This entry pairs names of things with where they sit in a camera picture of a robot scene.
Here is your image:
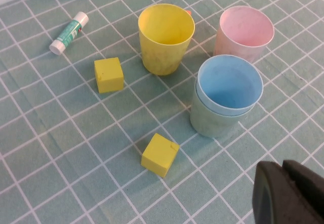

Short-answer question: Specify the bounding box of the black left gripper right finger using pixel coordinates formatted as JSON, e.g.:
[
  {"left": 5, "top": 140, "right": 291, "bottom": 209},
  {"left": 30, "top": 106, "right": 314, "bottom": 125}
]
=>
[{"left": 282, "top": 160, "right": 324, "bottom": 224}]

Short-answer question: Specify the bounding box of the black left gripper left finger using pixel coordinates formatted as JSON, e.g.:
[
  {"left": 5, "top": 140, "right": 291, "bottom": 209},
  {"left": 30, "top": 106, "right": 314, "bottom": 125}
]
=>
[{"left": 252, "top": 161, "right": 321, "bottom": 224}]

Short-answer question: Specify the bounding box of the light blue plastic cup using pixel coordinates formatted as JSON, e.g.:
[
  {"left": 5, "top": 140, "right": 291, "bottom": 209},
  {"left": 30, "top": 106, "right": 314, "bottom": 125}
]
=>
[{"left": 195, "top": 54, "right": 264, "bottom": 116}]

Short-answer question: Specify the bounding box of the pink plastic cup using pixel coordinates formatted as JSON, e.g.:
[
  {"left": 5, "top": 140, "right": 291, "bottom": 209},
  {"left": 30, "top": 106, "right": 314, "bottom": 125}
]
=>
[{"left": 213, "top": 5, "right": 275, "bottom": 64}]

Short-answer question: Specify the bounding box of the yellow plastic cup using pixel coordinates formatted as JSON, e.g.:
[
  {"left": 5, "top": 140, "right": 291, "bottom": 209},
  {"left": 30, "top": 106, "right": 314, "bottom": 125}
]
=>
[{"left": 138, "top": 3, "right": 196, "bottom": 77}]

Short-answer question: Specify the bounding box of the green plastic cup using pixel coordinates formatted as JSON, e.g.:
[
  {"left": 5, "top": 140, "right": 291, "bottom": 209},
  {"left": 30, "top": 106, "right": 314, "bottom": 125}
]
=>
[{"left": 189, "top": 92, "right": 254, "bottom": 138}]

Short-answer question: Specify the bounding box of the yellow foam cube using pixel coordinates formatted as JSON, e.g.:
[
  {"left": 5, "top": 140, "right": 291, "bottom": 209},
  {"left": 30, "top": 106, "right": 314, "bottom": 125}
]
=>
[
  {"left": 140, "top": 132, "right": 180, "bottom": 178},
  {"left": 94, "top": 57, "right": 125, "bottom": 94}
]

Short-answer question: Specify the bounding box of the teal checked tablecloth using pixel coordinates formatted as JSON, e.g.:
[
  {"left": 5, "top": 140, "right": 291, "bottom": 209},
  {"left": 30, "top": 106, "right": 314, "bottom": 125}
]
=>
[{"left": 0, "top": 0, "right": 324, "bottom": 224}]

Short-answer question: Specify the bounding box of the green and white glue stick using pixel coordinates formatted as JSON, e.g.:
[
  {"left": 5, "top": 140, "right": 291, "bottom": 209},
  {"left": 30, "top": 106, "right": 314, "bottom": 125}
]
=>
[{"left": 49, "top": 11, "right": 90, "bottom": 55}]

